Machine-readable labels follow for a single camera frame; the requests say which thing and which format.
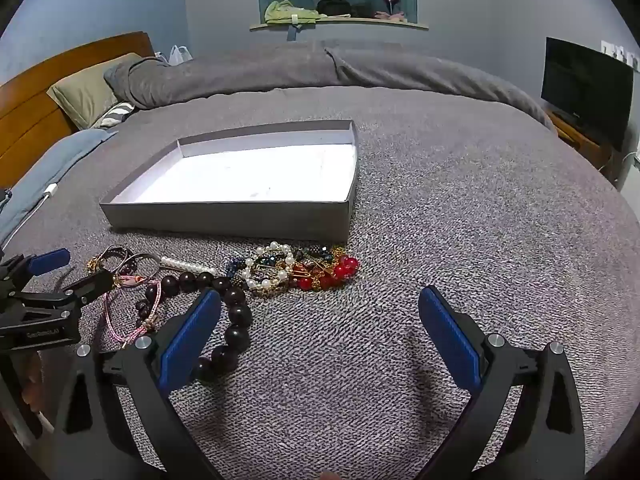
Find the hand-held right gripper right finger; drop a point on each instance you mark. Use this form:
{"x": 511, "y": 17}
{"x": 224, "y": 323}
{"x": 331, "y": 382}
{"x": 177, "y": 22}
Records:
{"x": 447, "y": 340}

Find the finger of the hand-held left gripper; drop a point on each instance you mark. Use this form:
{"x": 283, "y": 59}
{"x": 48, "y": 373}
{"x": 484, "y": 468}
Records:
{"x": 90, "y": 282}
{"x": 50, "y": 260}

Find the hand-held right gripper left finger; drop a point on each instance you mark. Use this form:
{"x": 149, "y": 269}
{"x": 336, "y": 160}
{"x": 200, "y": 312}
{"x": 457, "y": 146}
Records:
{"x": 192, "y": 340}

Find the thin silver bangle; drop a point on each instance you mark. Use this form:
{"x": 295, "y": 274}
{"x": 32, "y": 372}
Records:
{"x": 150, "y": 258}

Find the grey cardboard box tray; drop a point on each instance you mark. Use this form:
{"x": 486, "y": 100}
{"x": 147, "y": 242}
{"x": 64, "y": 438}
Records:
{"x": 225, "y": 180}

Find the person's left hand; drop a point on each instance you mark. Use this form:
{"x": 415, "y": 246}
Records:
{"x": 32, "y": 380}

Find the light blue blanket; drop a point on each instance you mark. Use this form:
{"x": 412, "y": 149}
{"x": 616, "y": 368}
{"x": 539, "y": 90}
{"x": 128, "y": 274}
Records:
{"x": 45, "y": 165}

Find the grey fleece blanket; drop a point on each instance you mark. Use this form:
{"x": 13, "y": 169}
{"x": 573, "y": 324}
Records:
{"x": 450, "y": 210}

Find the wooden headboard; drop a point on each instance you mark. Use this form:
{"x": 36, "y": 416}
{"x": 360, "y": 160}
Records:
{"x": 30, "y": 110}

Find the striped pillow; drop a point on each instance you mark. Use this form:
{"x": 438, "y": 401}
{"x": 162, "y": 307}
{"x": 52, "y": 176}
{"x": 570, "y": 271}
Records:
{"x": 117, "y": 112}

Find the green pillow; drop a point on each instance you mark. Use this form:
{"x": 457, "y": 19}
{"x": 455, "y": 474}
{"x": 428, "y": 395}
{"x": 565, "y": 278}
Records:
{"x": 85, "y": 92}

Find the wooden television stand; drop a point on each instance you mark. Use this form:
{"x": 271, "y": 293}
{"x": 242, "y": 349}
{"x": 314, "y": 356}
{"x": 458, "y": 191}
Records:
{"x": 585, "y": 145}

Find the white plastic bag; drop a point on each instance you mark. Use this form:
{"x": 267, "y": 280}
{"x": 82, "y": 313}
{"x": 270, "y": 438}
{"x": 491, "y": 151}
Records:
{"x": 177, "y": 55}

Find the black television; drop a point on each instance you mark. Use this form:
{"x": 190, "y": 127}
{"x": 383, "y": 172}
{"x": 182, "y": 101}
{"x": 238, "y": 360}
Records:
{"x": 585, "y": 90}

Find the folded grey duvet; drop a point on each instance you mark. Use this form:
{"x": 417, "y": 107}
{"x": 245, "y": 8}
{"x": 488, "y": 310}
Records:
{"x": 300, "y": 67}

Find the hanging blue strip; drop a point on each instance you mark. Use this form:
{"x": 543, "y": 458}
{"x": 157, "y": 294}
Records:
{"x": 294, "y": 30}

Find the pink cloth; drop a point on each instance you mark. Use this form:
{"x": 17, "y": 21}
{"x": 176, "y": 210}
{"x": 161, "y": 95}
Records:
{"x": 395, "y": 17}

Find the window sill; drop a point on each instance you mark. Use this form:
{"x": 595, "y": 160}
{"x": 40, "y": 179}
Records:
{"x": 350, "y": 24}

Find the green cloth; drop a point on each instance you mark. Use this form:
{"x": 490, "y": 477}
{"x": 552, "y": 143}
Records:
{"x": 285, "y": 12}

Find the dark cloth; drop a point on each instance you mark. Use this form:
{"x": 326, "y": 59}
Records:
{"x": 361, "y": 10}

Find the black bag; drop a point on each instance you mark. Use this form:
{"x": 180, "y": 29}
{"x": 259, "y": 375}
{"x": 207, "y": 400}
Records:
{"x": 332, "y": 7}

